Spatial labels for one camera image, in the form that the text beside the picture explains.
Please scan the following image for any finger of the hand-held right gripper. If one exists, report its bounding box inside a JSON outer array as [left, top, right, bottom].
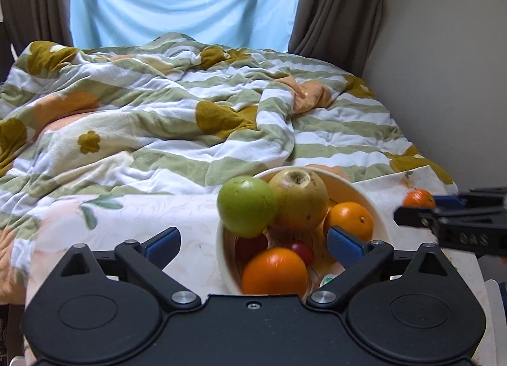
[[436, 188, 507, 208], [394, 206, 507, 258]]

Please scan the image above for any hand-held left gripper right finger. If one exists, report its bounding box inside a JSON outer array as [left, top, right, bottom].
[[308, 225, 454, 309]]

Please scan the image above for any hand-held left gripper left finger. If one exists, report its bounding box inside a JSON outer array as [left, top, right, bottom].
[[49, 227, 202, 309]]

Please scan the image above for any red cherry tomato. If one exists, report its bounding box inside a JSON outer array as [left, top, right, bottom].
[[287, 242, 315, 266]]

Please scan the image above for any small tangerine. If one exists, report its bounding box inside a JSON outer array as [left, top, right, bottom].
[[403, 189, 435, 208]]

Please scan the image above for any cream bowl with duck print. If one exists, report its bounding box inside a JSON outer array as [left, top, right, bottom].
[[216, 166, 394, 296]]

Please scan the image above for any large orange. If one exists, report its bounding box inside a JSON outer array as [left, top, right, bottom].
[[241, 247, 310, 295]]

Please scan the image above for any dark red fruit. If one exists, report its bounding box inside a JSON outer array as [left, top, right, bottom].
[[235, 233, 270, 268]]

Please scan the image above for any green apple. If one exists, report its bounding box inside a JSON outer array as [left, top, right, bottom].
[[216, 176, 279, 238]]

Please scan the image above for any yellow pear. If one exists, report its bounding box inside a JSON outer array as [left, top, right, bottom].
[[268, 167, 329, 232]]

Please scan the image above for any striped floral blanket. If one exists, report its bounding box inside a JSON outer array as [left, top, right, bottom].
[[0, 31, 454, 305]]

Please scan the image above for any brown curtain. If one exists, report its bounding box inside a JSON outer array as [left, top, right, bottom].
[[287, 0, 393, 78], [0, 0, 74, 82]]

